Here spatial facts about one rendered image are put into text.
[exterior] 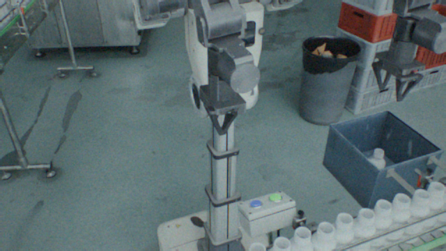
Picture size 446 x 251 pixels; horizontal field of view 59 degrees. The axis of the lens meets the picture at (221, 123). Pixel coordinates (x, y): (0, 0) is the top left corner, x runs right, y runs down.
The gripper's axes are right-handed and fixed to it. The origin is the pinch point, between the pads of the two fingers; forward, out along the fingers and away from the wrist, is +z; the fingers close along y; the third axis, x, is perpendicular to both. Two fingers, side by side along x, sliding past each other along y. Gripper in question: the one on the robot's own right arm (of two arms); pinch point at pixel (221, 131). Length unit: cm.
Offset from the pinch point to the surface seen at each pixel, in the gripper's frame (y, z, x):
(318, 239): 14.8, 27.0, 19.0
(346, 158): -32, 52, 68
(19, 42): -213, 52, -58
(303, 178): -107, 138, 105
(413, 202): 14, 26, 49
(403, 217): 16, 28, 44
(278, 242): 12.9, 25.4, 8.9
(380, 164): -26, 54, 80
